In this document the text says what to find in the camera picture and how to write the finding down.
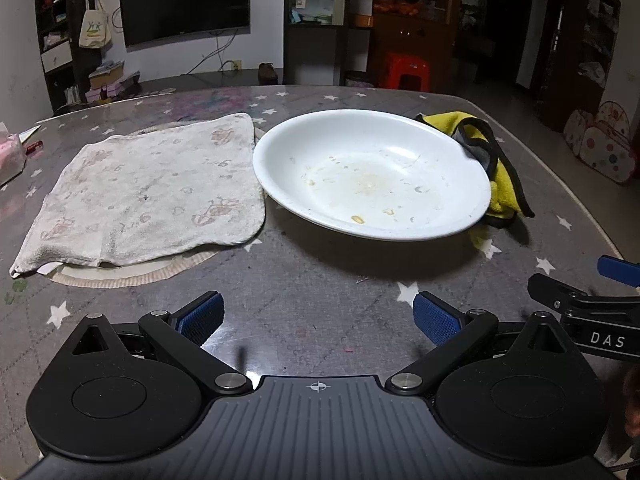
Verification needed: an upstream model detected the cream tote bag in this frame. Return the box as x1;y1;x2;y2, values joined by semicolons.
78;0;112;50

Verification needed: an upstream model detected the polka dot play tent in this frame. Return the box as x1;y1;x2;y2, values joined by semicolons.
562;101;634;184

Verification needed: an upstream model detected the dark wooden side shelf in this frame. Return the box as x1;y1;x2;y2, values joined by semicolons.
574;0;622;113

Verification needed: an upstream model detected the crumpled plastic bag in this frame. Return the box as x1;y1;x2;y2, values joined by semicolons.
0;122;27;187

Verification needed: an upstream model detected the black television cable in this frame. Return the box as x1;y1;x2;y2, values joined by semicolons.
190;29;232;77

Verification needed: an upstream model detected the tan cardboard box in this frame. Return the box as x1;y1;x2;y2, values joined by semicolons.
88;61;126;89

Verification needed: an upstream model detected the glass display cabinet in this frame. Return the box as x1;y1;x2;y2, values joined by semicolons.
284;0;374;87

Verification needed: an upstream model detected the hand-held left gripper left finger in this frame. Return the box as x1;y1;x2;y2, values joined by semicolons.
70;291;253;395

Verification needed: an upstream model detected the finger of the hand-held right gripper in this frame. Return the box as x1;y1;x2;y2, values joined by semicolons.
597;255;640;289
527;274;640;317

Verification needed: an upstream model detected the grey star-print table cover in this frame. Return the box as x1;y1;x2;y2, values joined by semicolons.
0;85;640;480

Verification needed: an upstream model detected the dark shelving unit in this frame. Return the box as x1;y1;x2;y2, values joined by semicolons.
34;0;96;113

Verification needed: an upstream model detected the black flat television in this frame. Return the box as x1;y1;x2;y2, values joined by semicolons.
117;0;251;50

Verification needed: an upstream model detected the round woven beige mat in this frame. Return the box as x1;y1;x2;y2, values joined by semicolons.
52;120;266;289

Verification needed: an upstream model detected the white printed towel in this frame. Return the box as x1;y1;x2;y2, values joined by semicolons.
10;112;266;279

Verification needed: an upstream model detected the person's right hand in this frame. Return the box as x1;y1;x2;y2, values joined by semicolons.
621;366;640;440

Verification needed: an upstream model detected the dark television console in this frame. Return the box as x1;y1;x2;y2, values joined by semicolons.
140;70;286;93

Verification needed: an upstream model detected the yellow cloth with black edge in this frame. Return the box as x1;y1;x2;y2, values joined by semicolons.
414;111;536;257

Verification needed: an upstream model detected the red plastic stool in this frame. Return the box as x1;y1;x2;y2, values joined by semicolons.
378;51;432;92

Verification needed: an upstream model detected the pile of oranges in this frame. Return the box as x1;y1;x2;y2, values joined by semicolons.
374;0;427;17

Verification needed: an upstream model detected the white plate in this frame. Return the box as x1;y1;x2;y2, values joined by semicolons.
252;109;492;242

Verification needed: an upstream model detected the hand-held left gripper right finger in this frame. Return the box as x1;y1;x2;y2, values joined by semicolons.
385;291;576;396

